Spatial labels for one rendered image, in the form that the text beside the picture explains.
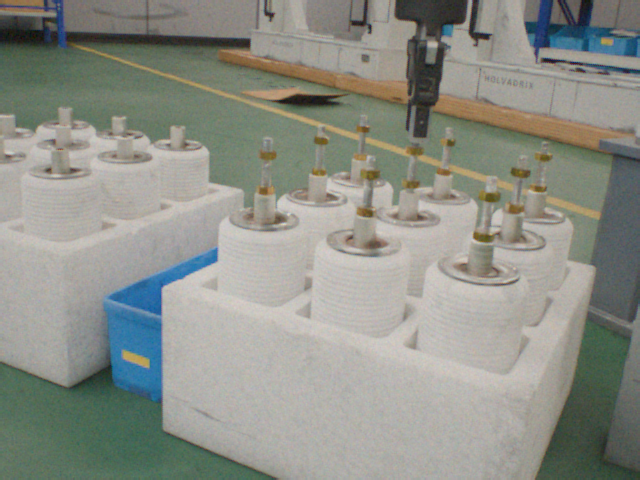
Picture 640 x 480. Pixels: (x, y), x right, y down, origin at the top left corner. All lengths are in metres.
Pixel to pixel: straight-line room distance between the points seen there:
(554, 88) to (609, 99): 0.28
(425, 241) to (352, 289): 0.14
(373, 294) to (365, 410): 0.11
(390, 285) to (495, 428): 0.16
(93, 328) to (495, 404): 0.53
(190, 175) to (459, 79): 2.67
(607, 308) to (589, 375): 0.21
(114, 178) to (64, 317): 0.21
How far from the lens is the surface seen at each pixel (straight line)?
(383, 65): 4.19
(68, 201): 0.91
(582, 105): 3.15
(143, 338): 0.87
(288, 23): 5.35
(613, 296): 1.25
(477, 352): 0.64
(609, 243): 1.24
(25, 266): 0.92
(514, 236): 0.76
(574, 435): 0.93
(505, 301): 0.63
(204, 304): 0.73
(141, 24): 7.30
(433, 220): 0.80
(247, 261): 0.72
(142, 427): 0.86
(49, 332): 0.92
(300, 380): 0.70
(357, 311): 0.67
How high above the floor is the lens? 0.47
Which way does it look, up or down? 19 degrees down
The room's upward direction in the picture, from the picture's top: 4 degrees clockwise
